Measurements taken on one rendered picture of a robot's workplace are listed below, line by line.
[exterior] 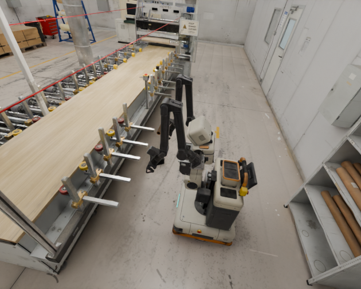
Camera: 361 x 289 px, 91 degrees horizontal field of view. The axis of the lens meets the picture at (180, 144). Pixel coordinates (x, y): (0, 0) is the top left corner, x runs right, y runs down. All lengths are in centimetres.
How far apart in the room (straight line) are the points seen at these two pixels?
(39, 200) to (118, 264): 102
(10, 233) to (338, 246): 255
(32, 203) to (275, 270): 232
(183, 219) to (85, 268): 106
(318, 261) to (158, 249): 166
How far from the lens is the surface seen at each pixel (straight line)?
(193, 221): 206
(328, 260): 268
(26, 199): 174
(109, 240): 234
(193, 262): 222
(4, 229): 166
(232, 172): 171
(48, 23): 1098
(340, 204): 256
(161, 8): 589
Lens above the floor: 212
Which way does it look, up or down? 41 degrees down
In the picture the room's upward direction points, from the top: 6 degrees clockwise
